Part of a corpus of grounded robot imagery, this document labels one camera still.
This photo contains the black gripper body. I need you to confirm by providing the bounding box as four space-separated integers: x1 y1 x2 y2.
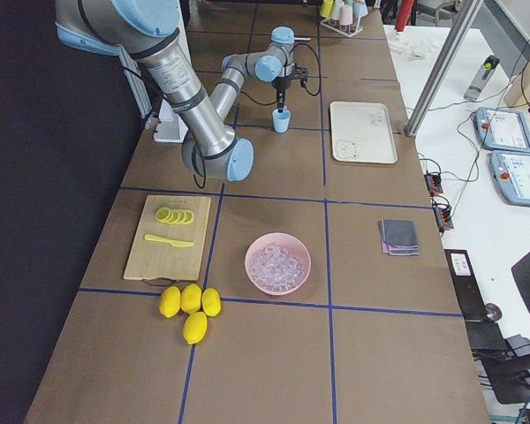
274 70 291 102

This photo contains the light blue plastic cup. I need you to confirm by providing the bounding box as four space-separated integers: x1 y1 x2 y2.
272 108 292 133

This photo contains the lime green cup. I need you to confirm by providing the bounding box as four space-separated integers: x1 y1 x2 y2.
320 0 334 18

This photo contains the white cup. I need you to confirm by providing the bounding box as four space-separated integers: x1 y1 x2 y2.
329 0 345 21

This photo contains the pink cup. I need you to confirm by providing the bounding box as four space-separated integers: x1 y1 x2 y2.
339 4 353 26

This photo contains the blue cup on rack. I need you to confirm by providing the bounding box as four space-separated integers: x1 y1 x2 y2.
352 0 368 19

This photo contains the pile of ice cubes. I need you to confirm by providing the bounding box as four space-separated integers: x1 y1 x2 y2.
249 245 305 290

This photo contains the cream bear tray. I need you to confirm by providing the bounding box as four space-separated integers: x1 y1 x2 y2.
329 102 398 164

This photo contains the white crumpled cloth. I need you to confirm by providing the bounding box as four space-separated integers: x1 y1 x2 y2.
387 31 441 59

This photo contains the lemon slices row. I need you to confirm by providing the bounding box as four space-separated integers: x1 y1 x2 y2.
155 207 194 225

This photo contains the pink bowl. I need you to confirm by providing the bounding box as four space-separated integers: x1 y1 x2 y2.
245 232 312 296

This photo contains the grey folded cloth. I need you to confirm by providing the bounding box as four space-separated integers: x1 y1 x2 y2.
379 219 420 256

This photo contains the wooden cutting board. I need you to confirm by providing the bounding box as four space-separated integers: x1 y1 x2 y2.
124 195 211 281

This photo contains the yellow lemon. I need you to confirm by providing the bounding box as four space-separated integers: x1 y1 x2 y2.
159 286 181 318
201 287 222 317
183 311 208 345
180 284 202 314

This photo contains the clear water bottle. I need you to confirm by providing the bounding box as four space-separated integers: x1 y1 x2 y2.
464 55 500 102

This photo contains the upper teach pendant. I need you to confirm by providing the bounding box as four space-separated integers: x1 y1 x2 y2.
475 107 530 153

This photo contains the teach pendant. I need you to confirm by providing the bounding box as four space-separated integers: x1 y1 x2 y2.
475 107 530 153
489 150 530 207

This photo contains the lower teach pendant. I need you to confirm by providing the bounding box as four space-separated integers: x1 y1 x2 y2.
489 150 530 207

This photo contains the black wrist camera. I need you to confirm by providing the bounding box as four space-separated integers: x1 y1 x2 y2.
290 64 308 88

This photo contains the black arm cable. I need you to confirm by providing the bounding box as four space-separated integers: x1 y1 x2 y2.
238 36 322 107

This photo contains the metal cup rack wooden handle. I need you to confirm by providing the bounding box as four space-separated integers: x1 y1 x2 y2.
320 16 363 38

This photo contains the aluminium frame post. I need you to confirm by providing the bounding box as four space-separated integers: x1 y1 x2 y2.
405 0 484 137

